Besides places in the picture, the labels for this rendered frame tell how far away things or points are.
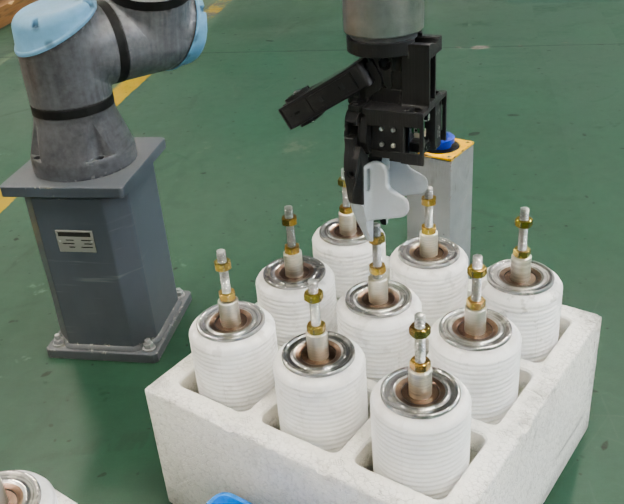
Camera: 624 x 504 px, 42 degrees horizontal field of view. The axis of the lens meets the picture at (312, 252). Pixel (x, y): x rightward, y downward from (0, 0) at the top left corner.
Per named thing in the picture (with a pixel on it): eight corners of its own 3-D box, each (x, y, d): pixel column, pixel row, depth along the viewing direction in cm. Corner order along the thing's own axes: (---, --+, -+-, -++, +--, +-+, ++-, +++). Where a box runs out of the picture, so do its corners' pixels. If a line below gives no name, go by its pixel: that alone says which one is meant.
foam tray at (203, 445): (167, 502, 101) (142, 388, 92) (341, 340, 127) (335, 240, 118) (452, 661, 80) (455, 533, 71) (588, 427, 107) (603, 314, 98)
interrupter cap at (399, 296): (333, 296, 93) (332, 291, 93) (388, 277, 96) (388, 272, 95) (367, 328, 87) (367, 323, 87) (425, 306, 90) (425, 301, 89)
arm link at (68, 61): (16, 97, 117) (-9, 2, 110) (103, 75, 123) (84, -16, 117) (45, 118, 108) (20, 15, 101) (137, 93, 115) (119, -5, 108)
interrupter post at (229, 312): (238, 331, 88) (235, 305, 87) (217, 329, 89) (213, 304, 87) (244, 318, 90) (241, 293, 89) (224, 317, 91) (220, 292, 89)
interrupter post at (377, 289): (363, 300, 92) (362, 275, 90) (381, 293, 93) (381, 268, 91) (375, 309, 90) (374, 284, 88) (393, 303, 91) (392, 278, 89)
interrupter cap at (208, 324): (255, 346, 86) (254, 341, 85) (187, 342, 87) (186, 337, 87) (272, 307, 92) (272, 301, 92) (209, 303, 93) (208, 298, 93)
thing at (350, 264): (332, 320, 120) (325, 212, 111) (395, 330, 117) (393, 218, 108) (311, 359, 112) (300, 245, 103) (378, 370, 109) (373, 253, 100)
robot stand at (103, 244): (46, 357, 129) (-3, 186, 114) (93, 294, 145) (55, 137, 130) (157, 363, 125) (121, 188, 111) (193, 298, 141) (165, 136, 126)
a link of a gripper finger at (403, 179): (424, 231, 86) (419, 156, 81) (373, 223, 89) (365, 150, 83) (433, 215, 88) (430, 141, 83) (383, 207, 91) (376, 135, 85)
